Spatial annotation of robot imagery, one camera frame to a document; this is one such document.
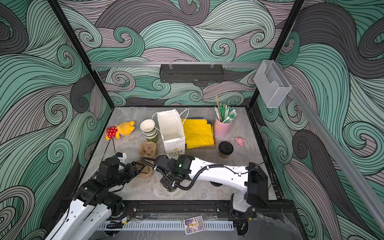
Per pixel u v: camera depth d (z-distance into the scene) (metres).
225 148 0.86
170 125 0.95
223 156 0.88
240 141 0.96
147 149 0.91
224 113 0.95
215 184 0.82
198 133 0.98
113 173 0.58
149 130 0.84
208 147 0.92
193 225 0.68
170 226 0.76
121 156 0.71
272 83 0.78
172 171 0.51
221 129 1.01
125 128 0.99
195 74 0.95
